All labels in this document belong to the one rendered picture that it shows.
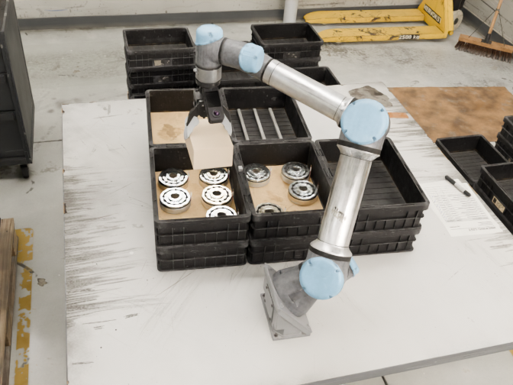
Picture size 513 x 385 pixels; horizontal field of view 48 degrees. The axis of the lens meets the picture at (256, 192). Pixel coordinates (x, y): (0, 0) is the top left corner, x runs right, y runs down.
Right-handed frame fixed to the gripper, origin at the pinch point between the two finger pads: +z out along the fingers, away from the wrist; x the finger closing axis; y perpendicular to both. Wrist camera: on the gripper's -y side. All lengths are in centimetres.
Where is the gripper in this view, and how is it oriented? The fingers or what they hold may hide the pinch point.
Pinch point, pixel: (208, 139)
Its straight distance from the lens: 182.2
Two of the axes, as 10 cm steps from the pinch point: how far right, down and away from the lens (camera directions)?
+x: -9.6, 1.1, -2.4
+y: -2.6, -6.3, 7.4
